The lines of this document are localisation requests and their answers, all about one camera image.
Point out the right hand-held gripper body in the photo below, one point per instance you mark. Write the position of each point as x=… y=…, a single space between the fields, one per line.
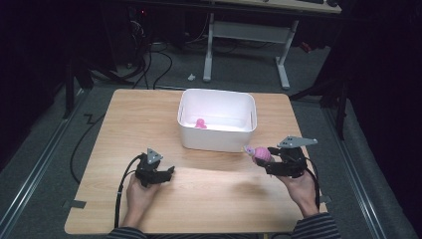
x=292 y=159

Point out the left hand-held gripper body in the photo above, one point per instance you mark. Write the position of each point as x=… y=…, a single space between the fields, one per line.
x=147 y=169

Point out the pink bone toy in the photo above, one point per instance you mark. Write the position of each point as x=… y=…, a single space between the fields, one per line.
x=200 y=123

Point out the white plastic bin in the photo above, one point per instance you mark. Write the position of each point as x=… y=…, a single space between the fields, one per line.
x=217 y=119

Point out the person's left hand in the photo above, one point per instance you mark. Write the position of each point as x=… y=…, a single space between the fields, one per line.
x=139 y=199

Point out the person's right hand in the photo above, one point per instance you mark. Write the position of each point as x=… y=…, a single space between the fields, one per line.
x=300 y=192

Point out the grey tape piece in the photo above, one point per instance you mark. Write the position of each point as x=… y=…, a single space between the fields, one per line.
x=78 y=204
x=325 y=199

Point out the black stand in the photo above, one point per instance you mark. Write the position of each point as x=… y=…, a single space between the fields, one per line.
x=71 y=86
x=331 y=93

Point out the small white floor scrap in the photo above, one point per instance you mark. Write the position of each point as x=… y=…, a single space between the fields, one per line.
x=191 y=77

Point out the wooden desk with white legs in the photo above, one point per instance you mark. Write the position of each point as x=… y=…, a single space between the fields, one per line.
x=249 y=31

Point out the metal floor rail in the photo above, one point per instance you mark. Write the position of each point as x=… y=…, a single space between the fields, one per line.
x=356 y=179
x=36 y=166

